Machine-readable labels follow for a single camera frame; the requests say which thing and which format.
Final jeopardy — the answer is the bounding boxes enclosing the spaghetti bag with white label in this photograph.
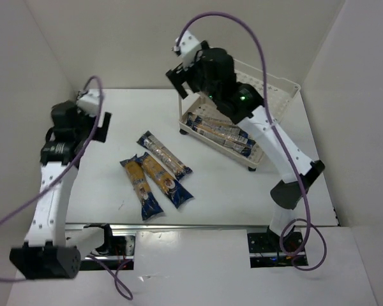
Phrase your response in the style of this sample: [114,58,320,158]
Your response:
[137,131,192,180]

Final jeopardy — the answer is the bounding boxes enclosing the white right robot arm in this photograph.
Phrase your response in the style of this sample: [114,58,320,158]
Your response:
[166,41,325,237]

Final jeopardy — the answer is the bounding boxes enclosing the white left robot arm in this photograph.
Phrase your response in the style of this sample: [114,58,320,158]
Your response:
[10,99,111,280]

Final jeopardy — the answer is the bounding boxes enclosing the cream two-tier shelf cart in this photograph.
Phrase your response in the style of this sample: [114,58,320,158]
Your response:
[178,59,300,172]

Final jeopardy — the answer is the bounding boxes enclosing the yellow spaghetti bag right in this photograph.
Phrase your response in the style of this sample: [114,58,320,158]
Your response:
[136,152,193,208]

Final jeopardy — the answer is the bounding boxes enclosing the yellow spaghetti bag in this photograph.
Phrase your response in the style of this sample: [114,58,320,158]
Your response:
[136,152,193,208]
[119,154,163,221]

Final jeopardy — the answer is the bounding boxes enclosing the yellow spaghetti bag left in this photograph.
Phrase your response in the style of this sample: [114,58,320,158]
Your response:
[119,154,163,221]

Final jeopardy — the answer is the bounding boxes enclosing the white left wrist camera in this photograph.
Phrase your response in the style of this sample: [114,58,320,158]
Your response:
[76,89,101,117]

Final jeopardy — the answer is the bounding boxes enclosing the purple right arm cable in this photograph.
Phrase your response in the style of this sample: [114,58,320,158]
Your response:
[175,11,328,271]

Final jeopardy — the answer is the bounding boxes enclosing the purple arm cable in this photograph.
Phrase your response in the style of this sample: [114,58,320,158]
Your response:
[175,11,328,271]
[0,75,134,301]

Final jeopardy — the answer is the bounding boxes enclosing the front aluminium rail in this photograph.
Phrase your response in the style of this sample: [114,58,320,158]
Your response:
[63,222,275,235]

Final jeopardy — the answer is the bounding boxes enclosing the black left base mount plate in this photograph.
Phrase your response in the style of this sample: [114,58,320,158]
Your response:
[89,232,136,271]

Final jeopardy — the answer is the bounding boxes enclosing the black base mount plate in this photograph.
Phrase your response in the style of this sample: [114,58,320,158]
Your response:
[89,232,136,271]
[247,231,308,268]

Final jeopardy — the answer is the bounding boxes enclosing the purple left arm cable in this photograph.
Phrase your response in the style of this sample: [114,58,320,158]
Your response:
[0,75,134,301]

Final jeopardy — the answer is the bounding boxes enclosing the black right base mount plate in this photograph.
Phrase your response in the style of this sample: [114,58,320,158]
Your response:
[247,231,308,268]

